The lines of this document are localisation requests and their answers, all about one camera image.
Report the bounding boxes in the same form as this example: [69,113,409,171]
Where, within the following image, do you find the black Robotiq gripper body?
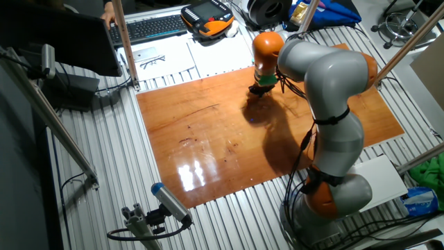
[248,84,275,97]

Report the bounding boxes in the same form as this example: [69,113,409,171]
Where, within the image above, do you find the black framed glasses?
[139,54,167,70]

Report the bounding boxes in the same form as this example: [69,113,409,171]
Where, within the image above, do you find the person's hand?
[99,1,117,29]

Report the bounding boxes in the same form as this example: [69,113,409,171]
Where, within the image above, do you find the white paper sheet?
[117,36,196,83]
[187,33,257,78]

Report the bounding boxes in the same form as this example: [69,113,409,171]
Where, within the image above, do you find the white computer mouse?
[225,19,240,38]

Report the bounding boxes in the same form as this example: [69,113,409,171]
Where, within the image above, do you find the orange-brown wooden board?
[136,43,406,209]

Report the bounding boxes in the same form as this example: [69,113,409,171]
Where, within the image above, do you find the gold wrapped packet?
[289,1,309,27]

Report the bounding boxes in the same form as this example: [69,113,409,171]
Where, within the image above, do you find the orange black teach pendant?
[180,0,235,38]

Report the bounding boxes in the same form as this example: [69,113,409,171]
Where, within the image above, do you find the blue cloth bag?
[282,0,362,33]

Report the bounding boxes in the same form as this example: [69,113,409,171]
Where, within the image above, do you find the silver smartphone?
[132,47,160,63]

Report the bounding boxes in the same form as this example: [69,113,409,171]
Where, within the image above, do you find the black keyboard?
[108,14,188,48]

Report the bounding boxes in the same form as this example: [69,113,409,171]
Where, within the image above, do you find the metal stool base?
[370,0,438,50]

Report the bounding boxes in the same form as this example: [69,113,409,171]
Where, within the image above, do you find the white flat plate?
[348,154,409,213]

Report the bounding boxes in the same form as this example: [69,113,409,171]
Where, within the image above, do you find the cardboard sheet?
[410,33,444,112]

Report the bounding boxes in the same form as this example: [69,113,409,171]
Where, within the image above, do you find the short aluminium profile stand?
[121,203,164,250]

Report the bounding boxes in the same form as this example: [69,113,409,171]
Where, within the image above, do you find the green cloth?
[409,156,444,211]

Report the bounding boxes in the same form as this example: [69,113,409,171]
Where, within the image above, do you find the black box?
[41,71,101,112]

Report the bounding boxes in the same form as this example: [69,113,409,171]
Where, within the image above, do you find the blue tissue pack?
[400,186,440,217]

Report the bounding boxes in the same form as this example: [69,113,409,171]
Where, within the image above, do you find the black monitor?
[0,0,123,77]

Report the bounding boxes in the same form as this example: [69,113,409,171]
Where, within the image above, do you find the slim aluminium frame post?
[298,0,321,35]

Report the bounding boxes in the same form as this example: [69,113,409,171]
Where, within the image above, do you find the upright aluminium frame post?
[111,0,141,92]

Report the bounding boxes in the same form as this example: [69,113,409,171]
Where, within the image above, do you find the grey camera with blue end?
[151,182,194,225]

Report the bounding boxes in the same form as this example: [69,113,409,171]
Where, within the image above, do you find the slanted aluminium frame post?
[373,1,444,90]

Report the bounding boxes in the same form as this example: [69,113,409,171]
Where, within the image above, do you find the low aluminium frame beam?
[396,142,444,174]

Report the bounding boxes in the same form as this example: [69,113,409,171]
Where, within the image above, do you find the black camera cable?
[106,222,191,242]

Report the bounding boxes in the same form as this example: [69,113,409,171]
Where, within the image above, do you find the long aluminium frame beam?
[0,47,100,190]

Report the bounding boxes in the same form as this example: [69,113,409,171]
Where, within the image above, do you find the grey camera on frame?
[40,43,57,80]

